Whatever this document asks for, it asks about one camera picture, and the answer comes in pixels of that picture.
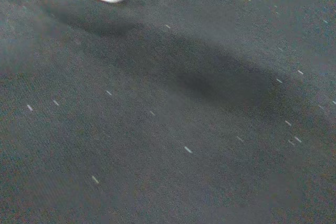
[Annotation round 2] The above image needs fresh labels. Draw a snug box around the black bench cloth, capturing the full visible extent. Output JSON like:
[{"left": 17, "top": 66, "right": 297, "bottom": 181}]
[{"left": 0, "top": 0, "right": 336, "bottom": 224}]

